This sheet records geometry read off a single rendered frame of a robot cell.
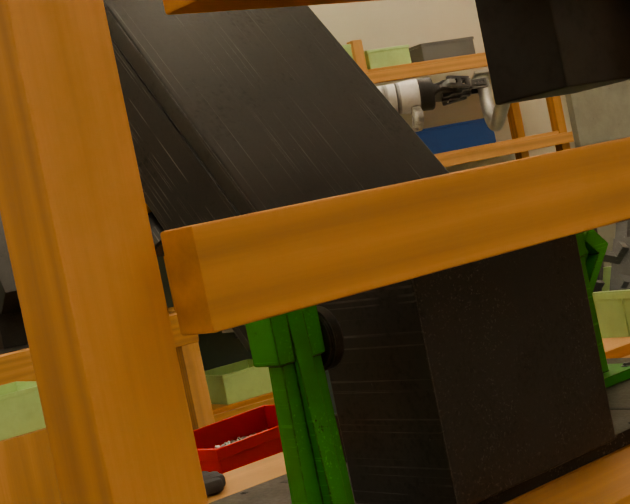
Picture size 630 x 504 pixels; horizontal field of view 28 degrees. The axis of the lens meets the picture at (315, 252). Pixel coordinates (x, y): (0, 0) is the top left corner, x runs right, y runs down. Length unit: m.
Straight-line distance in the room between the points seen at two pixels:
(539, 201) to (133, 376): 0.49
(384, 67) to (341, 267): 6.70
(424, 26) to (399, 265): 7.63
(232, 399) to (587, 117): 3.71
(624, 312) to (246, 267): 1.79
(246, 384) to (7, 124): 6.19
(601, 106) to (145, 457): 8.62
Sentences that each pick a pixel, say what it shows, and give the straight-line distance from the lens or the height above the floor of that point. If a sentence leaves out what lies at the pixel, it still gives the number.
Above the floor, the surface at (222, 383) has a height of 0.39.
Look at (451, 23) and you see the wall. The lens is 8.91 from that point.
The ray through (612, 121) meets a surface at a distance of 9.61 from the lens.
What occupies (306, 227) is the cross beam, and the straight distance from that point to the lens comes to 1.09.
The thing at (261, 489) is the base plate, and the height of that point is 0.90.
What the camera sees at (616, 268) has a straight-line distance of 3.16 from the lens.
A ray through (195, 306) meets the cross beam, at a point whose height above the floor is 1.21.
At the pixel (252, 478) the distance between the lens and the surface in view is 1.85.
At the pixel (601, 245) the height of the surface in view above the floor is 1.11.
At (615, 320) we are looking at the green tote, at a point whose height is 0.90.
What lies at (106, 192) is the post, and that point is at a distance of 1.04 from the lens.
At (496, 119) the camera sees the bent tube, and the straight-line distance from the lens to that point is 2.74.
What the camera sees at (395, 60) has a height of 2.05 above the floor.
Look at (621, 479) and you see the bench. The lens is 1.55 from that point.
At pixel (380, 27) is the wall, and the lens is 8.57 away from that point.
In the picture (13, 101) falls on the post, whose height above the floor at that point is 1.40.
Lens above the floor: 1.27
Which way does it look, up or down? 2 degrees down
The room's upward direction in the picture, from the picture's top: 12 degrees counter-clockwise
